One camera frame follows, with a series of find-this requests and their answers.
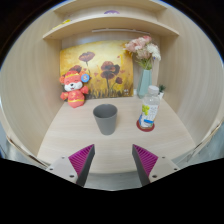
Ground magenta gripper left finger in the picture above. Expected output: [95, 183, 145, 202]
[45, 143, 96, 188]

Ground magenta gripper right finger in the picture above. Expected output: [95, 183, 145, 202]
[131, 143, 181, 187]

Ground clear plastic water bottle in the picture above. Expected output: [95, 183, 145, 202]
[138, 85, 160, 131]

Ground round red coaster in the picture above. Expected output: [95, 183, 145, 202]
[136, 120, 155, 132]

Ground grey plastic cup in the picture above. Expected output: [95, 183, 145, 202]
[93, 104, 118, 135]

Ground small potted plant right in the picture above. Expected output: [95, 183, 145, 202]
[159, 85, 166, 99]

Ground teal ceramic vase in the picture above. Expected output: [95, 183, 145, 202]
[137, 69, 152, 98]

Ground red plush toy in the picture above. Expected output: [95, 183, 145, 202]
[59, 70, 90, 108]

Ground poppy flower painting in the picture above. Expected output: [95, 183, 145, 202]
[60, 40, 134, 99]

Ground pink white flower bouquet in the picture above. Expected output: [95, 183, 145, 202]
[125, 35, 161, 70]

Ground yellow object on shelf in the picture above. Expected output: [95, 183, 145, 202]
[52, 19, 71, 29]

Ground wooden wall shelf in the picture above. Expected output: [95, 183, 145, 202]
[43, 15, 179, 40]

